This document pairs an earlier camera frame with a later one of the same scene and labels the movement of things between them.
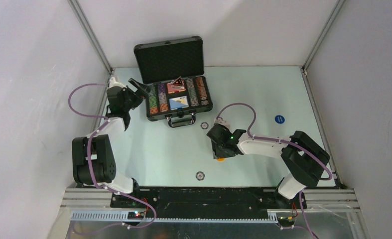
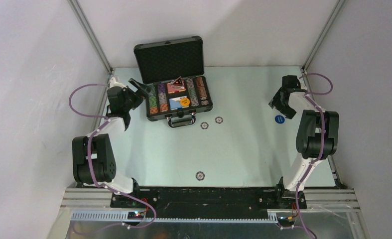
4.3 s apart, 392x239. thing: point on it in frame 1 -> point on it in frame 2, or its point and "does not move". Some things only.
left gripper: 142,90 does not move
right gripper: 216,154 -> 275,101
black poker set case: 173,70 does not move
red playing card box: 172,88 does not move
